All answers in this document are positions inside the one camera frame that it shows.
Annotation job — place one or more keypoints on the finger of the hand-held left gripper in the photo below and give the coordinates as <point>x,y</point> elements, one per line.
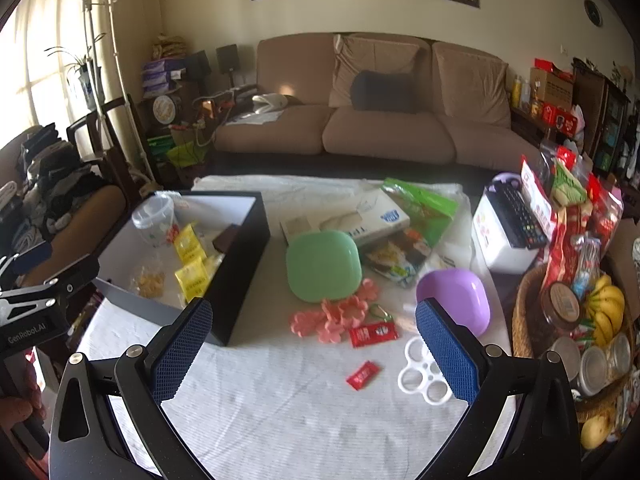
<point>75,272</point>
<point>30,255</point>

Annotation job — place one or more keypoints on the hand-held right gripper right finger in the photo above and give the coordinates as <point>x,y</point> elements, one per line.
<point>445,355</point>

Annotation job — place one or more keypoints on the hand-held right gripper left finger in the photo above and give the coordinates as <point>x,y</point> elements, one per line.
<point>182,355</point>

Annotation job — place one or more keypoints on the white plastic bag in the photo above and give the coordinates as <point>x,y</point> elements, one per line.
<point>447,262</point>

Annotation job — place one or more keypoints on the black storage box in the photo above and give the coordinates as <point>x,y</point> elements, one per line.
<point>245,270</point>

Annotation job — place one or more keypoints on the green snack bag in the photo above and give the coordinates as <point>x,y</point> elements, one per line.
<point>425,207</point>

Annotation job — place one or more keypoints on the white cloth covered desktop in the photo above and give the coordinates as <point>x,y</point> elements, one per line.
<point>280,410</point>

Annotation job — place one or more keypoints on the person's left hand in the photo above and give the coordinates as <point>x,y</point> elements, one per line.
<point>17,412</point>

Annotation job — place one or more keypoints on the purple plastic bowl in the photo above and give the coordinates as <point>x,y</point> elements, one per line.
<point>455,290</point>

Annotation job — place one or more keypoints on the red sauce packet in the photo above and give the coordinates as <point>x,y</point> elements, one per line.
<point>372,334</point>
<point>362,375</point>

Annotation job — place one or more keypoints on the clear bag of yellow snacks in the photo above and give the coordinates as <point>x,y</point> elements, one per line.
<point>150,282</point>

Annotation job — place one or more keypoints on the yellow tea bag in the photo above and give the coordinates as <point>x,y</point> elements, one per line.
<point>187,245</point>
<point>192,277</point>

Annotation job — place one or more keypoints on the pile of clothes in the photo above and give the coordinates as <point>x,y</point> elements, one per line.
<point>55,180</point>

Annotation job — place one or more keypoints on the clear plastic cup with lid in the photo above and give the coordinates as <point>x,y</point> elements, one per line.
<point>152,220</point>

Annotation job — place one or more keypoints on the wicker basket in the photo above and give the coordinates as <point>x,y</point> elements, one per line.
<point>530,310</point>

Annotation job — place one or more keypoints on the pink flower shaped clip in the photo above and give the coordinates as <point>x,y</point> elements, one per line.
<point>370,290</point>
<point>310,322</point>
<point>345,315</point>

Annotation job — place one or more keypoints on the clear food packet with picture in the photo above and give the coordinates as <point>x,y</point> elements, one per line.
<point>395,255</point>

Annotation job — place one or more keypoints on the white box with purple lid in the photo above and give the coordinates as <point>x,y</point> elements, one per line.
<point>500,250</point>

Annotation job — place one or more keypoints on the glass jar with silver lid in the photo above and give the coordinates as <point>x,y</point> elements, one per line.
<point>567,357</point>
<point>592,370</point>
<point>620,352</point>

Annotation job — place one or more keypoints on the dark brown wallet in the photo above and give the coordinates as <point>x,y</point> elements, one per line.
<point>226,240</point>

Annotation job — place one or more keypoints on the brown jar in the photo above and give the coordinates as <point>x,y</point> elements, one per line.
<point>560,305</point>

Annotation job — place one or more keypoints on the dark wooden chair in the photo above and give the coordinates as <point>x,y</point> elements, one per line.
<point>117,150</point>

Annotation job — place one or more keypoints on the black remote control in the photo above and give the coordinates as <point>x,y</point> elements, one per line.
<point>520,220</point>

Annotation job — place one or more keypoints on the green yellow bag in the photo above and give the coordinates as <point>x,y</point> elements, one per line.
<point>187,155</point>

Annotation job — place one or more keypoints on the red orange snack packet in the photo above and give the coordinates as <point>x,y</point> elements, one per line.
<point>565,240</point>

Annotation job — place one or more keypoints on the clear candy tube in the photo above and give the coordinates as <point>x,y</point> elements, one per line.
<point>585,265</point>

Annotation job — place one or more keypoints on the yellow mango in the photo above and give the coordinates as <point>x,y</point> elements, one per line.
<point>595,430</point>

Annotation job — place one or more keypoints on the beige disposable glove box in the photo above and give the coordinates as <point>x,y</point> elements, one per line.
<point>345,220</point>

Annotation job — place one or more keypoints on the bunch of bananas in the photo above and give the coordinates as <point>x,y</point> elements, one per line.
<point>607,310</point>

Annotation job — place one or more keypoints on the red and white snack packet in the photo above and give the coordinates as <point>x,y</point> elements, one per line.
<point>537,195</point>

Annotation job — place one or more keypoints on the round tin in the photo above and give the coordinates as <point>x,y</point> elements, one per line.
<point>163,108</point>

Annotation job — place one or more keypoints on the potted plant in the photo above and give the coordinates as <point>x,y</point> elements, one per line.
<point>82,67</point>

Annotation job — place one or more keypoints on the green snack packet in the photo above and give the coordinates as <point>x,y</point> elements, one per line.
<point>567,187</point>

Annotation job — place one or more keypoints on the red snack bag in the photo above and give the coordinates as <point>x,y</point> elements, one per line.
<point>605,220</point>

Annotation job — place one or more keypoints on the purple tissue packs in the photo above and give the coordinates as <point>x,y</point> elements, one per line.
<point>160,75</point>

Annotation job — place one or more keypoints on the brown sofa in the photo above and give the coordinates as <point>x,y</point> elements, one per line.
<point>390,130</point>

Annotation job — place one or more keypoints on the white coat stand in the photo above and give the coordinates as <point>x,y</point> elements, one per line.
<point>92,20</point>

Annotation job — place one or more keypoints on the white massager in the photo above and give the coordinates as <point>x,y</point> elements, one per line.
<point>270,104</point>

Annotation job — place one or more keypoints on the black speaker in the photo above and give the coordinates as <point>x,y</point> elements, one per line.
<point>227,57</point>

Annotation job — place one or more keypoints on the yellow bottles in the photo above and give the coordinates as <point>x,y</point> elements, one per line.
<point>520,92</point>

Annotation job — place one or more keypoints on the cardboard box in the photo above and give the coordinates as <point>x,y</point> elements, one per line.
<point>550,90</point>

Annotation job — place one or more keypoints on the dark wooden cabinet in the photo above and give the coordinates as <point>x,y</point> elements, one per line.
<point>600,105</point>

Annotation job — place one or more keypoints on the beige pillow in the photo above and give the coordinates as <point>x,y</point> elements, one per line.
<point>375,55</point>

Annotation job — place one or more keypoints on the round wall clock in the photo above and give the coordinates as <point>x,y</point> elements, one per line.
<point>593,12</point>

